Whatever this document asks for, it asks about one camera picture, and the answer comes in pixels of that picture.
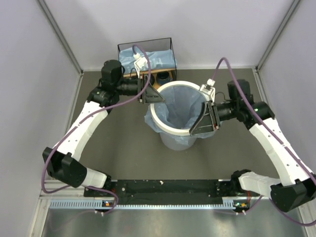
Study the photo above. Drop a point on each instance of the dark blue mug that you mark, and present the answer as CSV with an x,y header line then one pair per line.
x,y
163,77

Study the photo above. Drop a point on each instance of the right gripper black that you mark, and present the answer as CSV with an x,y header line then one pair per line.
x,y
208,120

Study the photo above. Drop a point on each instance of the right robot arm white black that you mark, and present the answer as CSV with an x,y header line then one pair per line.
x,y
295,185

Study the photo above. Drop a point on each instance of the light blue trash bag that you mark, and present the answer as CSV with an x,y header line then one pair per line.
x,y
158,59
181,108

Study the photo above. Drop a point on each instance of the white grey trash bin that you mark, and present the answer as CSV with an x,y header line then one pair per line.
x,y
177,143

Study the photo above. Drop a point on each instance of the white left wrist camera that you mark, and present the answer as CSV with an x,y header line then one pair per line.
x,y
139,63

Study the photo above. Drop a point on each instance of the slotted grey cable duct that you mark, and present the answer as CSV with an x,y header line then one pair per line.
x,y
102,204

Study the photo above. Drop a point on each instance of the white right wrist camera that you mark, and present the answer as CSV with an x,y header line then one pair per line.
x,y
208,90

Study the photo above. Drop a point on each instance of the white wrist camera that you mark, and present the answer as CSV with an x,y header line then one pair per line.
x,y
208,90
139,63

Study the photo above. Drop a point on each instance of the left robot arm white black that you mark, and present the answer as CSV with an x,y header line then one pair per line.
x,y
62,161

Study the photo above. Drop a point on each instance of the black wire wooden shelf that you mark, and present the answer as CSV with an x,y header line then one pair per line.
x,y
150,46

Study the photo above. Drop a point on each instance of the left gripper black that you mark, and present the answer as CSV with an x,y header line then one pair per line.
x,y
149,94

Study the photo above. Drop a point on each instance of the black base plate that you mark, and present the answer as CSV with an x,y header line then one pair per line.
x,y
173,191

